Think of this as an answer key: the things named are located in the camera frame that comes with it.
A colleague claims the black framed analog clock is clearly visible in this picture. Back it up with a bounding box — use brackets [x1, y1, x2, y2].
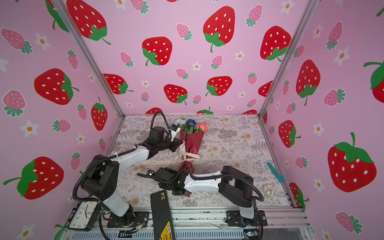
[68, 201, 100, 232]

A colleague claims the black flat device yellow label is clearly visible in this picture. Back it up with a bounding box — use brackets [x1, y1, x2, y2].
[150, 190, 176, 240]

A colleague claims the large pink fake rose stem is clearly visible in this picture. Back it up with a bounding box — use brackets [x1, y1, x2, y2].
[199, 123, 209, 132]

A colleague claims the white fake flower stem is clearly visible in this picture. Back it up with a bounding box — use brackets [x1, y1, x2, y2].
[175, 118, 195, 136]

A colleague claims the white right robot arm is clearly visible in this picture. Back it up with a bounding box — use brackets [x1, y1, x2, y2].
[137, 164, 264, 228]

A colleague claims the beige ribbon pile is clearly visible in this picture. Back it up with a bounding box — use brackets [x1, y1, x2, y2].
[131, 141, 201, 177]

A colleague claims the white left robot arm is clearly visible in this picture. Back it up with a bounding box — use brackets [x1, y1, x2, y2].
[73, 112, 183, 226]

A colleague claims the teal flat stick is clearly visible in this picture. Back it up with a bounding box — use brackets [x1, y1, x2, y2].
[267, 162, 286, 184]

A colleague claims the dark red wrapping paper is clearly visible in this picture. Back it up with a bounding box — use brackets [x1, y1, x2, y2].
[176, 130, 205, 198]

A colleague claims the blue fake rose stem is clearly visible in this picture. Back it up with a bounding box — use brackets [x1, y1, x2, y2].
[188, 119, 197, 127]

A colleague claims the aluminium corner post right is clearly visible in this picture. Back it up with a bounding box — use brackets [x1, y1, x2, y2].
[258, 0, 320, 119]

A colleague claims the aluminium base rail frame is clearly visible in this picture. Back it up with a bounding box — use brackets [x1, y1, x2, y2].
[59, 206, 317, 240]

